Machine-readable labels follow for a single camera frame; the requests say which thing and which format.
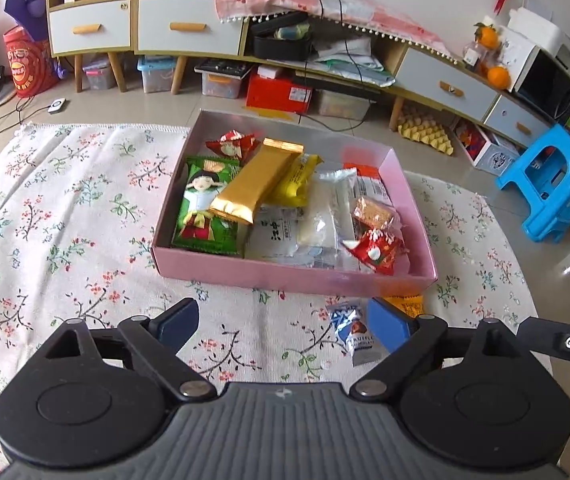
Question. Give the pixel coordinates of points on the wooden tv cabinet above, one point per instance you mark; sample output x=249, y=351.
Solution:
x=355, y=42

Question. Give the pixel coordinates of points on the gold snack bar packet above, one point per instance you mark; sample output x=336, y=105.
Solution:
x=248, y=190

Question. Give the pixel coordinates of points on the red cartoon candy packet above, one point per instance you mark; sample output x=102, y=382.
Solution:
x=234, y=145

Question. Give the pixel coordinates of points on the lower orange fruit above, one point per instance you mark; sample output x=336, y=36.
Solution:
x=499, y=77

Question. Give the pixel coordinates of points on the yellow egg tray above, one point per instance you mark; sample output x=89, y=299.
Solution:
x=421, y=127

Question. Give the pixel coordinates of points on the clear rice cracker packet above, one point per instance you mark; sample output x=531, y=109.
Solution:
x=326, y=219

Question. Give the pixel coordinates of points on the clear storage bin blue lid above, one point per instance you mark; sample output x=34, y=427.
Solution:
x=156, y=72

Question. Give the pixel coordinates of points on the red shoe box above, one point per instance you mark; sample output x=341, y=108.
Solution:
x=280, y=93

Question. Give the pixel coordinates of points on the pink wafer packet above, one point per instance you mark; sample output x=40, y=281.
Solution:
x=408, y=254

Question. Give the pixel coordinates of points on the yellow snack packet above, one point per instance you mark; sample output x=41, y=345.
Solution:
x=293, y=189

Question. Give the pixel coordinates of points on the red gift bag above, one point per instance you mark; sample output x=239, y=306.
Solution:
x=30, y=63

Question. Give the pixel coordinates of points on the upper orange fruit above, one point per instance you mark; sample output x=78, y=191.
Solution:
x=486, y=36

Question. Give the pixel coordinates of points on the orange fruit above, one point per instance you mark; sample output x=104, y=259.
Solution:
x=499, y=77
x=486, y=36

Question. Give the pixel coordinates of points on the black storage basket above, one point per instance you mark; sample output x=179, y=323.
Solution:
x=287, y=37

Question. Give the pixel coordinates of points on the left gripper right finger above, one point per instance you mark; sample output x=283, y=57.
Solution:
x=414, y=351

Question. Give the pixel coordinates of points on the white monkey biscuit packet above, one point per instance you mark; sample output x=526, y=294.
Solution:
x=273, y=236

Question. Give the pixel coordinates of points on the white microwave oven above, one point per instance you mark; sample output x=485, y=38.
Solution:
x=535, y=76

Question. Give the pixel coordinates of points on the blue plastic stool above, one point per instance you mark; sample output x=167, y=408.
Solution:
x=542, y=175

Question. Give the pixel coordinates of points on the purple hat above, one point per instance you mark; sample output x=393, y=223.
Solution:
x=31, y=15

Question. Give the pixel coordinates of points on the pink cardboard box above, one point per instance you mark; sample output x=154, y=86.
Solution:
x=262, y=204

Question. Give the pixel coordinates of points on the pink lace cloth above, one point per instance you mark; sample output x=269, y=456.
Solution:
x=365, y=15

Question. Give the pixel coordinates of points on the orange white snack packet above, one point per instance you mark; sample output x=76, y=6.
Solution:
x=368, y=184

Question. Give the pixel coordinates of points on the blue truffle candy packet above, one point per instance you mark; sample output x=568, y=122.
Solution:
x=352, y=328

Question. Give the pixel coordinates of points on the green cartoon snack packet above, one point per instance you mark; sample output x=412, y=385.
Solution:
x=196, y=227

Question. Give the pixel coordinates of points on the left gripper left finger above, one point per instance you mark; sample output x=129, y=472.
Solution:
x=153, y=344

